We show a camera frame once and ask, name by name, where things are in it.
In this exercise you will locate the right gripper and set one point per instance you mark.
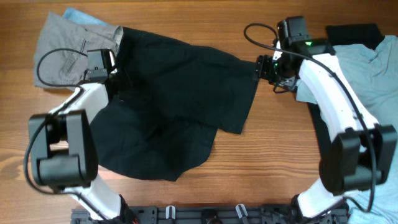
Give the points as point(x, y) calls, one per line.
point(263, 64)

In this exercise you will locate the black shorts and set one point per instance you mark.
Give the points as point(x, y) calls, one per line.
point(173, 98)

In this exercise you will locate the folded grey shorts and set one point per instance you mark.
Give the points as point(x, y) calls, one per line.
point(58, 56)

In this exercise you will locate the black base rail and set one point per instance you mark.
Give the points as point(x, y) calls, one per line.
point(239, 214)

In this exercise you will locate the light blue folded garment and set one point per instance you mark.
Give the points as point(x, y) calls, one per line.
point(80, 17)

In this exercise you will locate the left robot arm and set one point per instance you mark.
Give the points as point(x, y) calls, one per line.
point(61, 158)

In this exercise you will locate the light teal t-shirt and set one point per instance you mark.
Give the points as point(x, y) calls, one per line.
point(372, 74)

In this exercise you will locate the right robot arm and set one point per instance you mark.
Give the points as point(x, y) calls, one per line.
point(360, 150)

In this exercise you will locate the black garment under pile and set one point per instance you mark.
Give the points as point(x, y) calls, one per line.
point(367, 34)

